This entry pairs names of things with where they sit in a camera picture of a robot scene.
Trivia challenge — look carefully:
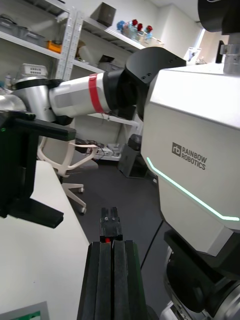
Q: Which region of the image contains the pale grey robot torso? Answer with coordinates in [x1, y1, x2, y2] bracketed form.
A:
[139, 0, 240, 320]

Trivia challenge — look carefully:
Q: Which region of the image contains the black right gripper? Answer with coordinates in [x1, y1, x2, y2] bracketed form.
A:
[0, 111, 77, 229]

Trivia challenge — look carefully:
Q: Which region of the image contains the white office chair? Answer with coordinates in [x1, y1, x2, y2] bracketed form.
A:
[36, 136, 100, 216]

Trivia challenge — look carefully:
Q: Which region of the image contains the green circuit board grey frame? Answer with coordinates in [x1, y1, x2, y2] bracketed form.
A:
[0, 301, 51, 320]

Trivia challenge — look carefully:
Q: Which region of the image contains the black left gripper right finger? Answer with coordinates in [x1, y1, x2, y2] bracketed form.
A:
[111, 239, 149, 320]

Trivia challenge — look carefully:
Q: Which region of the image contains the black floor cable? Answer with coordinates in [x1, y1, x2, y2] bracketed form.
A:
[139, 219, 165, 271]

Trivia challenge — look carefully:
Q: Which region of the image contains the white metal shelf with goods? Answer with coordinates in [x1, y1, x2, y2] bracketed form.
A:
[0, 0, 74, 87]
[63, 1, 166, 161]

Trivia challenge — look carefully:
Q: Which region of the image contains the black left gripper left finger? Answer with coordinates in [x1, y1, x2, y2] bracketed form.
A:
[76, 240, 114, 320]

